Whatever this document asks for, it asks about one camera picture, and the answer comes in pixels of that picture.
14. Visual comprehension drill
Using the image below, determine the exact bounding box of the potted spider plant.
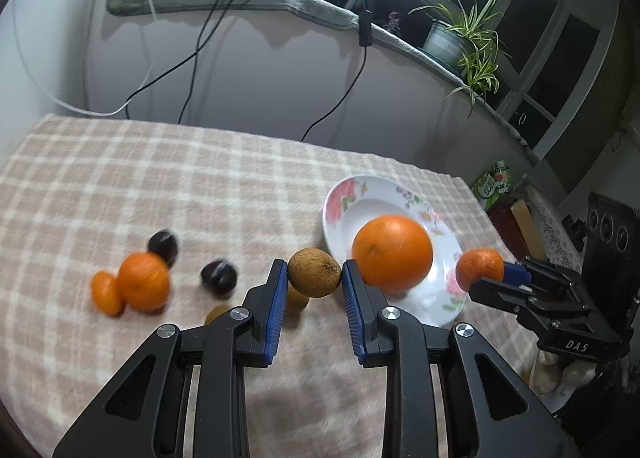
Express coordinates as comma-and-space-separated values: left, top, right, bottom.
409, 0, 512, 115

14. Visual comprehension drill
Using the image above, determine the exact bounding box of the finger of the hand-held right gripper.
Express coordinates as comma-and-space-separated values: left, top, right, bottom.
502, 257, 581, 291
468, 276, 540, 317

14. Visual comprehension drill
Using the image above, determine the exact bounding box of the large orange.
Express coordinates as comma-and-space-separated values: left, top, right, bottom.
351, 214, 434, 291

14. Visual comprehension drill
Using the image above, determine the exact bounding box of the green packet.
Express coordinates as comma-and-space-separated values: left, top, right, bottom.
472, 160, 517, 211

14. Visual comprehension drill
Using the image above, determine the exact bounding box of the floral white plate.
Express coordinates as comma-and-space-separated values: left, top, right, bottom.
321, 175, 468, 328

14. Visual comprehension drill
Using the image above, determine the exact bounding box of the checked beige tablecloth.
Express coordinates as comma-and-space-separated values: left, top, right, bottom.
0, 113, 546, 458

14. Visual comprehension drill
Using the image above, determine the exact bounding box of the white cable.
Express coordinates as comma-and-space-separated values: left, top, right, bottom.
11, 0, 162, 118

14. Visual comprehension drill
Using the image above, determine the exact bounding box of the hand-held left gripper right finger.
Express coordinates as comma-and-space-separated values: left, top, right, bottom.
341, 259, 581, 458

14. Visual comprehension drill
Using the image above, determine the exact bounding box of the person's right hand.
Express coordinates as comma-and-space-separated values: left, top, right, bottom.
530, 352, 597, 396

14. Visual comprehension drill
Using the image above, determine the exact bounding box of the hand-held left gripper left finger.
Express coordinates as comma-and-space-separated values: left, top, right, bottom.
52, 259, 289, 458

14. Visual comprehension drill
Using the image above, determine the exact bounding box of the red box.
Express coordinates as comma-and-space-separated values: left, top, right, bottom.
487, 198, 549, 264

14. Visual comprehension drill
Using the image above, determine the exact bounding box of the small tangerine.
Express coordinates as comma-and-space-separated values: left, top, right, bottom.
90, 270, 126, 316

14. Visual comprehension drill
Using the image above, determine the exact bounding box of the dark plum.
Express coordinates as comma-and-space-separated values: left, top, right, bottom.
200, 260, 238, 296
147, 229, 180, 266

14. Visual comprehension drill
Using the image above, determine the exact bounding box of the black tripod cable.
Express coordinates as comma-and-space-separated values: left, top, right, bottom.
301, 44, 368, 142

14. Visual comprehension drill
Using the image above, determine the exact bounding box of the greenish kiwi fruit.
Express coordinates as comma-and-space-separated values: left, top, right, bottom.
204, 304, 233, 326

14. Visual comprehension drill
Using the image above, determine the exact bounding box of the brown kiwi fruit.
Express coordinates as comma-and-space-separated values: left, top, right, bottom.
287, 247, 343, 298
286, 285, 310, 314

